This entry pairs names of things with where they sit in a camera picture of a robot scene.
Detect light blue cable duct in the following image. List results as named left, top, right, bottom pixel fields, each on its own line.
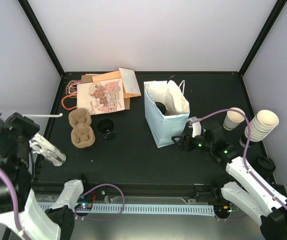
left=38, top=201, right=215, bottom=217

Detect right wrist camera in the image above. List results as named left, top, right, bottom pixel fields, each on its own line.
left=187, top=116, right=202, bottom=138

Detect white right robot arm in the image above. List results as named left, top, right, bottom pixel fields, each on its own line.
left=171, top=121, right=287, bottom=240

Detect light blue paper bag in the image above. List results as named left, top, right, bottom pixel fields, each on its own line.
left=143, top=80, right=190, bottom=148

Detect white plastic cutlery pile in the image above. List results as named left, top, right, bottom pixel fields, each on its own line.
left=29, top=133, right=67, bottom=167

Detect stack of white paper cups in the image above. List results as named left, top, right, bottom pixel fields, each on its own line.
left=239, top=109, right=280, bottom=147

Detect illustrated greeting card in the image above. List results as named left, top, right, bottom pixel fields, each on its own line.
left=76, top=78, right=126, bottom=115

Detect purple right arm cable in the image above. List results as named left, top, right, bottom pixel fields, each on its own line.
left=189, top=108, right=287, bottom=233

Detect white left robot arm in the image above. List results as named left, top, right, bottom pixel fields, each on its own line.
left=0, top=112, right=91, bottom=240

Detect black lid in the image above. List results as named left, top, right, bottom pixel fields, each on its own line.
left=155, top=101, right=167, bottom=116

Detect brown pulp cup carrier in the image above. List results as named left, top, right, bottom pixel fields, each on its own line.
left=68, top=108, right=96, bottom=149

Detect brown cardboard sleeve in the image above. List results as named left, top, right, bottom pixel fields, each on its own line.
left=80, top=73, right=97, bottom=84

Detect stack of black lids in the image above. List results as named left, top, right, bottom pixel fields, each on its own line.
left=252, top=156, right=276, bottom=180

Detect rubber bands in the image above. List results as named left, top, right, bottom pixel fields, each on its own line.
left=61, top=80, right=81, bottom=111

